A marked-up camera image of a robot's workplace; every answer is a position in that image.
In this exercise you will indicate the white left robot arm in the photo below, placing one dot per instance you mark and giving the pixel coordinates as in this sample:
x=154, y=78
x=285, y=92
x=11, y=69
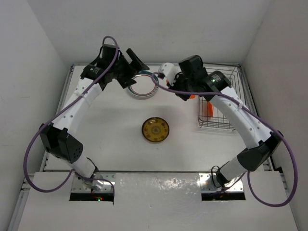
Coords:
x=58, y=136

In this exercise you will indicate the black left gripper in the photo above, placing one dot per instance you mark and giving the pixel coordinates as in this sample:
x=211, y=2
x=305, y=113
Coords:
x=126, y=81

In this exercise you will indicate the white front cover panel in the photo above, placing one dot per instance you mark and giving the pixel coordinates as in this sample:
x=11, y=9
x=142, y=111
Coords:
x=152, y=202

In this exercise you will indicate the metal base plate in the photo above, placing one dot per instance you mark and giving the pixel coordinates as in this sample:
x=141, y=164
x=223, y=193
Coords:
x=101, y=183
x=209, y=184

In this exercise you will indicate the plain white plate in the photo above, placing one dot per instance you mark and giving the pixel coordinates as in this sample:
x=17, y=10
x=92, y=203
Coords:
x=144, y=87

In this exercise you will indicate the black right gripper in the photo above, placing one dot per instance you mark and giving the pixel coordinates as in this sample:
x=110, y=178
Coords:
x=178, y=77

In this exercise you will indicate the grey wire dish rack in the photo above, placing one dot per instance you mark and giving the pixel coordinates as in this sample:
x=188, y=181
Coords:
x=219, y=120

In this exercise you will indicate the yellow rimmed dark plate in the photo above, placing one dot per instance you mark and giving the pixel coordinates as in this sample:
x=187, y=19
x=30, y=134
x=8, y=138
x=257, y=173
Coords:
x=155, y=129

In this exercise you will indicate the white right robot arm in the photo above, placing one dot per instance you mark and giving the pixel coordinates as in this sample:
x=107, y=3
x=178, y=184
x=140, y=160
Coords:
x=191, y=76

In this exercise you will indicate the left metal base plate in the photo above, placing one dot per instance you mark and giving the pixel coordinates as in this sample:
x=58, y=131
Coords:
x=101, y=183

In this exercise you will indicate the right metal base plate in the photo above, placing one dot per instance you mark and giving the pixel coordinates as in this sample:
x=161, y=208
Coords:
x=209, y=184

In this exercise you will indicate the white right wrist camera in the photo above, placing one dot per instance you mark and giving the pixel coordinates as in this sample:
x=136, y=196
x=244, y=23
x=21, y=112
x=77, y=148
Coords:
x=169, y=71

